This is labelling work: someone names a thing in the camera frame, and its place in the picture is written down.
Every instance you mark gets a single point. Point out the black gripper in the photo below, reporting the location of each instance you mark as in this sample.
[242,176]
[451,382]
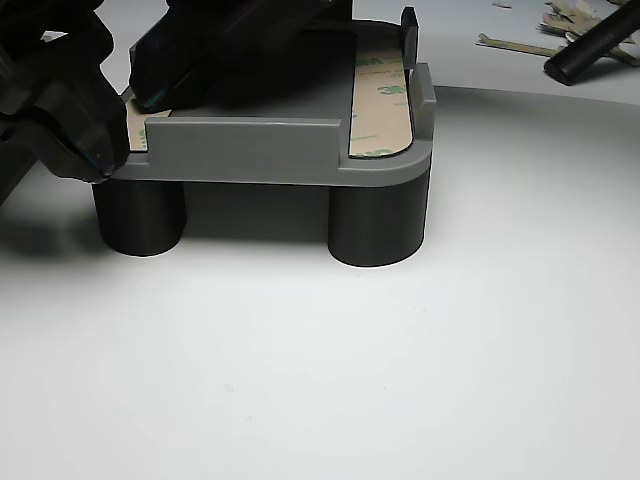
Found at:
[260,20]
[45,65]

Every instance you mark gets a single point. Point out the tan 3M tape liner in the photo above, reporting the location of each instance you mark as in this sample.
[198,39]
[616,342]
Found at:
[137,132]
[380,115]

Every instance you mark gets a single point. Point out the gray printed fixture plate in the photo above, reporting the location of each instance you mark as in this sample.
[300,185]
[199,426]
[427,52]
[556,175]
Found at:
[250,145]

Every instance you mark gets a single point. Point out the black cylinder leg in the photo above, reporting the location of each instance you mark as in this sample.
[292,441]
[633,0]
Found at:
[375,225]
[140,220]

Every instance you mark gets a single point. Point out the black upright clip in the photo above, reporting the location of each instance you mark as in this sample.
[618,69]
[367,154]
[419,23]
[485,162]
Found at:
[410,40]

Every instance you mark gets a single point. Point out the tiny liner scrap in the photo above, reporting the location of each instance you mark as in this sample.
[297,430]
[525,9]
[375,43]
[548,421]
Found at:
[501,5]

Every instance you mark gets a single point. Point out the long tan liner strip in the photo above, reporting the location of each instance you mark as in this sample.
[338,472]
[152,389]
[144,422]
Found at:
[520,47]

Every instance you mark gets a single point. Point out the tan liner scrap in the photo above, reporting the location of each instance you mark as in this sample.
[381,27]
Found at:
[560,27]
[570,10]
[625,55]

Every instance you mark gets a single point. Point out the black rod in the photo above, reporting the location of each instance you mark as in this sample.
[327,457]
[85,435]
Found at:
[590,45]

